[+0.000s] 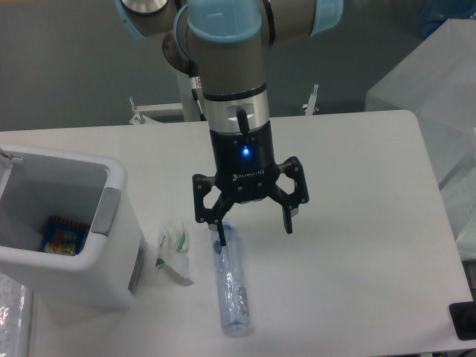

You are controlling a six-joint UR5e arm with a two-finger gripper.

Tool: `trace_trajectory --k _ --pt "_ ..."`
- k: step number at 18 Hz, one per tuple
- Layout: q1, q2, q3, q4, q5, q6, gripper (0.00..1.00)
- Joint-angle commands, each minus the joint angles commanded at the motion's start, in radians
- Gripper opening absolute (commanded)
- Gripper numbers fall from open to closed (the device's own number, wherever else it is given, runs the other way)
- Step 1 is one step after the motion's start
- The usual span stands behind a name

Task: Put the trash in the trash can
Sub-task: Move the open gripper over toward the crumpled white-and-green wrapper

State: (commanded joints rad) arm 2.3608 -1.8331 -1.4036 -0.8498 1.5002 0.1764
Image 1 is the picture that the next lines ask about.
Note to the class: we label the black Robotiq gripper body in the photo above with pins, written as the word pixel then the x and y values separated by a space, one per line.
pixel 246 170

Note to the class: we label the white green wrapper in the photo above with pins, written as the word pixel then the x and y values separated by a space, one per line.
pixel 173 251

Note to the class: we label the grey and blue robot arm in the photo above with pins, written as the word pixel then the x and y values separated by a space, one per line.
pixel 223 41

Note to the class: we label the white trash can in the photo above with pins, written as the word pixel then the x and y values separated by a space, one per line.
pixel 37 183

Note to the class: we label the metal table clamp bolt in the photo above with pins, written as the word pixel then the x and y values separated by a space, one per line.
pixel 310 107

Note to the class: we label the clear blue plastic bottle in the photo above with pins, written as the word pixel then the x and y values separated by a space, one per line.
pixel 231 289

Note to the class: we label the blue yellow snack packet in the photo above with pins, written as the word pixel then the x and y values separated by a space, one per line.
pixel 64 237

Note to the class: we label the frosted plastic storage box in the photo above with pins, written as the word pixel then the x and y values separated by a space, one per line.
pixel 436 82

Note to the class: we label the blue water jug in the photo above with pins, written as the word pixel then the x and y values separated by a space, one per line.
pixel 432 14

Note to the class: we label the black device at table edge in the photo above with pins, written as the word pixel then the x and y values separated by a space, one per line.
pixel 463 318

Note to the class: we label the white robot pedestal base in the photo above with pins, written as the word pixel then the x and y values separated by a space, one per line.
pixel 191 106

